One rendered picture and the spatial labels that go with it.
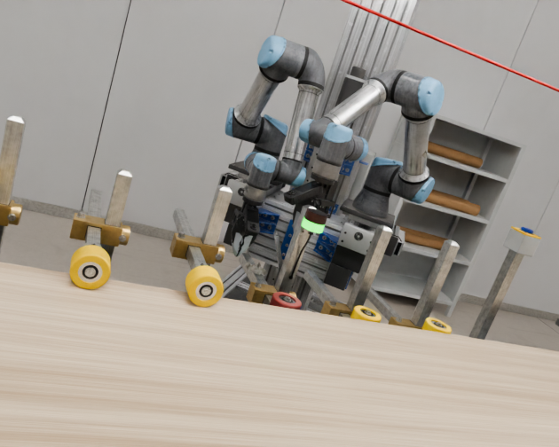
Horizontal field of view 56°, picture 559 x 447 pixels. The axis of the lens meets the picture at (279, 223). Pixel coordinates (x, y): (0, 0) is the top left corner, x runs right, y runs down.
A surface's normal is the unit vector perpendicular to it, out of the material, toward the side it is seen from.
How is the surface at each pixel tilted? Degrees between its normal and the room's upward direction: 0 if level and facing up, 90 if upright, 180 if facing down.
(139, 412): 0
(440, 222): 90
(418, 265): 90
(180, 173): 90
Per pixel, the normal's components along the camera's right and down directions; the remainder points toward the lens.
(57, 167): 0.26, 0.33
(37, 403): 0.31, -0.92
